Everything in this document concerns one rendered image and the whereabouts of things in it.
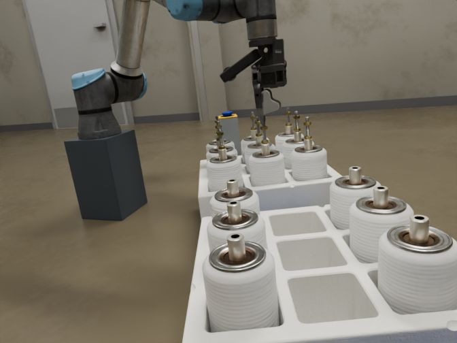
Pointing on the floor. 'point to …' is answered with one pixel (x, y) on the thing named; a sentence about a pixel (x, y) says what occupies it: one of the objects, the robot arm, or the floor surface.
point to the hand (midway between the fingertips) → (260, 120)
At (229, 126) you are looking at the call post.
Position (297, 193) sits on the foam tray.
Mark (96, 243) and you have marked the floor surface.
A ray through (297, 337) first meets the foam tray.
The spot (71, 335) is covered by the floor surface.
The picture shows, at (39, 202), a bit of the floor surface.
